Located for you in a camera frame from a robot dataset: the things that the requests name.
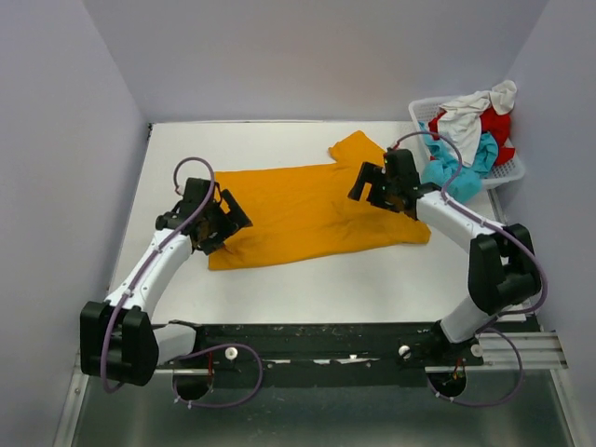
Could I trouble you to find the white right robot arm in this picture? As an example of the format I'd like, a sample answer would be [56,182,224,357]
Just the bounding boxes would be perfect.
[348,149,543,365]

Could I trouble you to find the turquoise t shirt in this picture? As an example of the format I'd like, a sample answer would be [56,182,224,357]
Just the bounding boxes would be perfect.
[420,132,499,203]

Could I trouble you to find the white t shirt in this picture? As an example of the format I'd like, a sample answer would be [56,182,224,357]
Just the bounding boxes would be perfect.
[433,80,518,167]

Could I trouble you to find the aluminium rail frame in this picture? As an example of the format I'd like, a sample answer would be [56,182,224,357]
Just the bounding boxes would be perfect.
[56,319,577,446]

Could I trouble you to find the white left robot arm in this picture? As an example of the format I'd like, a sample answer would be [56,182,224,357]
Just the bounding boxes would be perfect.
[79,178,251,386]

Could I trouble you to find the red t shirt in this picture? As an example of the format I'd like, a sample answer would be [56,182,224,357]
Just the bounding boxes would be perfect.
[427,104,515,167]

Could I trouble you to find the white plastic laundry basket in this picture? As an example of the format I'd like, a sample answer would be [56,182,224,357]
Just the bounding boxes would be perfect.
[408,96,527,191]

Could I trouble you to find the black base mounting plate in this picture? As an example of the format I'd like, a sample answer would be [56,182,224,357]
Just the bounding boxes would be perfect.
[153,320,485,390]

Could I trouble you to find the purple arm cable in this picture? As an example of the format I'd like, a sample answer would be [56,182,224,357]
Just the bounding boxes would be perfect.
[386,130,549,409]
[101,157,264,410]

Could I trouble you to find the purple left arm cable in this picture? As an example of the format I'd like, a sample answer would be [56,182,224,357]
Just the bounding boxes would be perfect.
[101,157,264,410]

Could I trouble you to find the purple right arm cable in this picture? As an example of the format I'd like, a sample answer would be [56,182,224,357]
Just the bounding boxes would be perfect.
[386,130,549,409]

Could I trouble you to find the yellow t shirt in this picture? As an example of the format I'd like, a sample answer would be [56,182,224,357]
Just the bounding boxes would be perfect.
[209,131,431,271]

